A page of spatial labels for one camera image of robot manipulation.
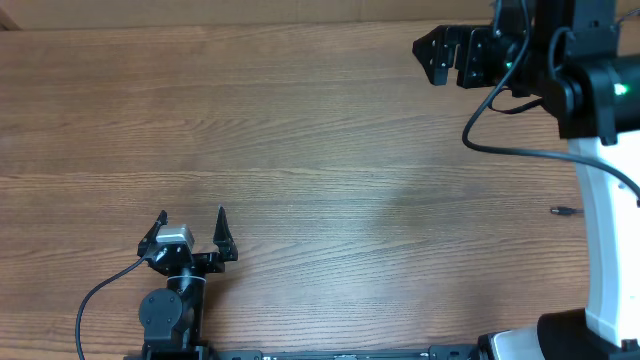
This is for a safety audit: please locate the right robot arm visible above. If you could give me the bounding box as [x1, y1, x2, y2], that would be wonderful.
[412, 0, 639, 359]

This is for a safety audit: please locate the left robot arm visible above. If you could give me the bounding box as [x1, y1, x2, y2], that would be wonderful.
[137, 207, 238, 359]

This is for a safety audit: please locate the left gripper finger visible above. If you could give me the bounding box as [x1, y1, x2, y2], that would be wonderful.
[137, 210, 168, 256]
[213, 206, 238, 261]

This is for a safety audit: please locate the right camera cable black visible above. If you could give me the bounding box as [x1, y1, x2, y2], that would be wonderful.
[429, 89, 583, 211]

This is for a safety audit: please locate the left camera cable black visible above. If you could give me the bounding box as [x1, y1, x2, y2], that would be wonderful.
[74, 257, 149, 360]

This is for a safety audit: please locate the camera cable black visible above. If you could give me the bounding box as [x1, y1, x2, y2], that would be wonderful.
[429, 89, 583, 211]
[74, 257, 149, 360]

